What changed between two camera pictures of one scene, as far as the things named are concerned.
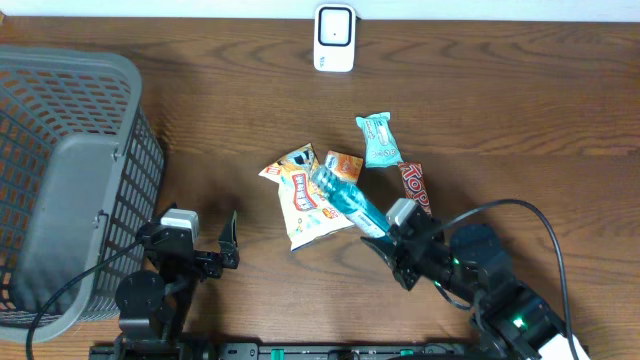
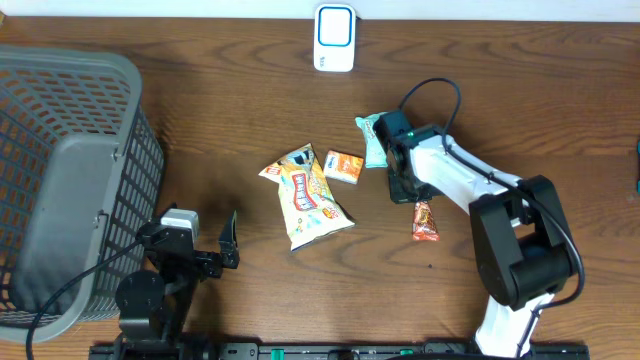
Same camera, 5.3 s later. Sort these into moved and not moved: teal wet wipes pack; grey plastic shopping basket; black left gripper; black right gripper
Moved: black right gripper
Not moved: grey plastic shopping basket; teal wet wipes pack; black left gripper
